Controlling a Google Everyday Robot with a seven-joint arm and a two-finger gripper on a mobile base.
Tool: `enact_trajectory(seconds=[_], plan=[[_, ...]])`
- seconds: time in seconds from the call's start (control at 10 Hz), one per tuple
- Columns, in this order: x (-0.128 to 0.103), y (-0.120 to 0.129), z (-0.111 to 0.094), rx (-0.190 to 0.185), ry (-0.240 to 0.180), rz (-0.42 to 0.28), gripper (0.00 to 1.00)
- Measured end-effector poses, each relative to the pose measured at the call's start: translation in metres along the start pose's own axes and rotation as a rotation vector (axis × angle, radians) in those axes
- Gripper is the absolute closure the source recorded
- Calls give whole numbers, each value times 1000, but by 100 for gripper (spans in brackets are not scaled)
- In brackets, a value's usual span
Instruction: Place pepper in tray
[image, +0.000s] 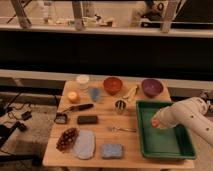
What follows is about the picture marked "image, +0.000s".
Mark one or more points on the yellow banana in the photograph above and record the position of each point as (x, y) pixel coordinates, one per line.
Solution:
(129, 96)

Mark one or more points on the blue sponge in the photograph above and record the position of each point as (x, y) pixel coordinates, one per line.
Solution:
(111, 151)

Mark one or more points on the orange round fruit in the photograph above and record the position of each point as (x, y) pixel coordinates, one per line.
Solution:
(73, 97)

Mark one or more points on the red bowl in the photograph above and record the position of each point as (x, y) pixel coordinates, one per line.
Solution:
(112, 85)

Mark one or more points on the black rectangular block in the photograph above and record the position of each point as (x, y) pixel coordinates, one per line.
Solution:
(87, 120)

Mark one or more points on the green plastic tray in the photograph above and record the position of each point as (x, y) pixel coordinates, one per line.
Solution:
(174, 143)

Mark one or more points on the black handled brush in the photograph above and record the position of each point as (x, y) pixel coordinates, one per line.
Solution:
(62, 118)

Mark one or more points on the white plastic cup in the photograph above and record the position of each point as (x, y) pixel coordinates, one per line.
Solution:
(83, 81)

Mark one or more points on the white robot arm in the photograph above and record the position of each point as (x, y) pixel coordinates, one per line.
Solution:
(190, 113)

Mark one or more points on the purple bowl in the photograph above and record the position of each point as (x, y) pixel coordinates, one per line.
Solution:
(152, 87)

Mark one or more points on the brown patterned oval dish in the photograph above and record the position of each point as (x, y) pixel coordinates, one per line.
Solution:
(67, 139)

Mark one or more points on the small dark striped cup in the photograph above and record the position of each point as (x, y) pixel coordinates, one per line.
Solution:
(120, 106)

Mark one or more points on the wooden table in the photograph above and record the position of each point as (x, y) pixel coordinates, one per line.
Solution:
(107, 117)

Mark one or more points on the light blue folded cloth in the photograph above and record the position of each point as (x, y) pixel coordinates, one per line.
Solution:
(84, 146)

